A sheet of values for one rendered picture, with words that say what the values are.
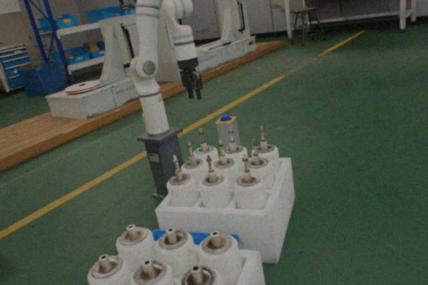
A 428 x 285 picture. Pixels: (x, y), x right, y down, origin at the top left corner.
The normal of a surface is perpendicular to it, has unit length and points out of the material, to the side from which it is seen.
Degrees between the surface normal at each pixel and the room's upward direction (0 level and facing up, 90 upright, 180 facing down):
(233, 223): 90
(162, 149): 90
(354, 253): 0
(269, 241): 90
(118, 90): 90
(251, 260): 0
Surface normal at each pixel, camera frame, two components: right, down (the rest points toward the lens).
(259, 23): -0.60, 0.38
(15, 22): 0.78, 0.09
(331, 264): -0.18, -0.92
